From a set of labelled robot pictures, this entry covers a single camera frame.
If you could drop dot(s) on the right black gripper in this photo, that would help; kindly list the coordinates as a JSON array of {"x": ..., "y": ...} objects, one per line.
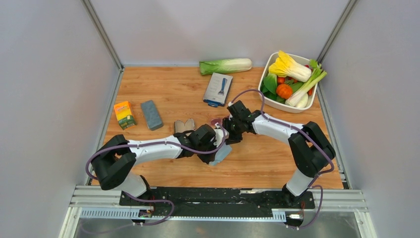
[{"x": 232, "y": 138}]

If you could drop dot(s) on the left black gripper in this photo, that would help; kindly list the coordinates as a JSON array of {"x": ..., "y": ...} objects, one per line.
[{"x": 209, "y": 158}]

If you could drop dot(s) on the pink transparent sunglasses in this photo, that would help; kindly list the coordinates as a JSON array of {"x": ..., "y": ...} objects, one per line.
[{"x": 216, "y": 122}]

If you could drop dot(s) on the newspaper print pouch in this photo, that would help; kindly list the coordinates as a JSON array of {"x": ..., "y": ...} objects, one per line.
[{"x": 180, "y": 126}]

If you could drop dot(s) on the grey glasses case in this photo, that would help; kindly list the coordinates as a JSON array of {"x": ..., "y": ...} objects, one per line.
[{"x": 151, "y": 115}]

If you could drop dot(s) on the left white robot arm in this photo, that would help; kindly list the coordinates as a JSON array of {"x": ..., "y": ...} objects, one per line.
[{"x": 113, "y": 162}]

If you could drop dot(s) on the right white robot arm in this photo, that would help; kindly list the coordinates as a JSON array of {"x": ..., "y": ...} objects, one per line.
[{"x": 311, "y": 150}]

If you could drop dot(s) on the white rectangular tray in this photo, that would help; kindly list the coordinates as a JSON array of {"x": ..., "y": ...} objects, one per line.
[{"x": 281, "y": 106}]

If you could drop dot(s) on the grey razor package box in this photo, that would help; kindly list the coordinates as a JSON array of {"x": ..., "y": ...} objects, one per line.
[{"x": 217, "y": 90}]

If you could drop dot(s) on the green leafy vegetable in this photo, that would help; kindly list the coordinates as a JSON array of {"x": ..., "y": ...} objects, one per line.
[{"x": 269, "y": 85}]

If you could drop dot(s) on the small orange pumpkin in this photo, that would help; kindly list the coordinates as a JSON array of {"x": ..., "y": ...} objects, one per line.
[{"x": 284, "y": 91}]

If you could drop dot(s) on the green white napa cabbage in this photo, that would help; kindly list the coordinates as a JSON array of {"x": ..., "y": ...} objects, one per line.
[{"x": 225, "y": 66}]

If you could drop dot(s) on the green white leek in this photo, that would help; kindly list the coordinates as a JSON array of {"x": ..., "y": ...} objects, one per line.
[{"x": 300, "y": 98}]

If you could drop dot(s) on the yellow white bok choy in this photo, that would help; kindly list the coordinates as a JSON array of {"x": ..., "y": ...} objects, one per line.
[{"x": 285, "y": 65}]

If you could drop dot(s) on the orange green carton box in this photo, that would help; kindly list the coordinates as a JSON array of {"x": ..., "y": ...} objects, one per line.
[{"x": 124, "y": 115}]

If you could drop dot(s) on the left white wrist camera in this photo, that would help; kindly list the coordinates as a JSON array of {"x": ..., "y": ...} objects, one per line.
[{"x": 220, "y": 136}]

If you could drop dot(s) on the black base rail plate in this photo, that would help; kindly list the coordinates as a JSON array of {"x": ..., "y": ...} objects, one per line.
[{"x": 227, "y": 202}]

